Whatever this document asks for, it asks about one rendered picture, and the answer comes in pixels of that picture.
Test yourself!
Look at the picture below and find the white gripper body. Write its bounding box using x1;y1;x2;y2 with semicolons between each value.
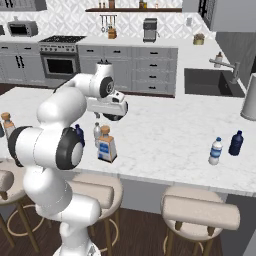
86;96;129;118

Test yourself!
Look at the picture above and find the clear plastic bottle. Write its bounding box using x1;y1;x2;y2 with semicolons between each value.
92;121;103;148

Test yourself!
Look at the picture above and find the dark blue plastic bottle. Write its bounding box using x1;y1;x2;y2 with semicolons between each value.
228;129;245;157
74;123;86;148

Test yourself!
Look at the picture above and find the square glass bottle blue label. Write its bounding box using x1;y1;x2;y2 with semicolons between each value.
97;125;118;164

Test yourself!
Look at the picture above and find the grey base cupboard run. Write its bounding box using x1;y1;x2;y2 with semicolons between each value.
0;42;46;85
76;44;179;97

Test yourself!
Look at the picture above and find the steel cooker with oven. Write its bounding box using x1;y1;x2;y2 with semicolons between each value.
38;35;87;81

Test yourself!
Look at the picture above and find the wooden knife block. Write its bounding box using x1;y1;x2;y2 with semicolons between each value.
107;27;118;40

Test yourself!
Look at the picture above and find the beige padded bar stool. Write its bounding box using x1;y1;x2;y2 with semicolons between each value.
67;173;125;256
160;185;242;256
0;159;46;256

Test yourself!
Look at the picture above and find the grey coffee machine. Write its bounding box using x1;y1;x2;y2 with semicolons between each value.
142;17;161;44

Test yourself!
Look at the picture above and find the glass bottle with cork stopper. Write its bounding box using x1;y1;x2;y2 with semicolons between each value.
0;112;16;140

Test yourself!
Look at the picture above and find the dark sink basin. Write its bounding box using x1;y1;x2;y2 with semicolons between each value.
183;67;246;99

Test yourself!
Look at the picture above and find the white plastic bottle blue label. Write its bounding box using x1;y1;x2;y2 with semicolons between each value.
208;136;224;166

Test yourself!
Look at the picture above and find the potted plant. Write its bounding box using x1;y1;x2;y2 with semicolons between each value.
192;32;206;46

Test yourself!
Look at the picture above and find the grey toaster oven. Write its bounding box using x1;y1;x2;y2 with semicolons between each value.
6;20;39;38

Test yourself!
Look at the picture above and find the white soap dispenser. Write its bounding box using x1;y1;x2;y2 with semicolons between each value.
213;51;224;69

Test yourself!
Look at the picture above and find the grey tap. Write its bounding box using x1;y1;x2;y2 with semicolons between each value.
208;57;241;85

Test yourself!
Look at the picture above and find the grey tall cupboard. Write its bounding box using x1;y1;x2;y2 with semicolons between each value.
198;0;256;33

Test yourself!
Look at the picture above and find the rail with hanging tools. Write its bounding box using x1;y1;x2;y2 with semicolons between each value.
99;14;119;34

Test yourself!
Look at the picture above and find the dark wooden wall shelf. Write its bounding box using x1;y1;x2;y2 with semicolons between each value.
84;7;184;14

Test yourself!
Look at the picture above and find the grey wall cupboard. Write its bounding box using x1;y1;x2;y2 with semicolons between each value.
0;0;48;12

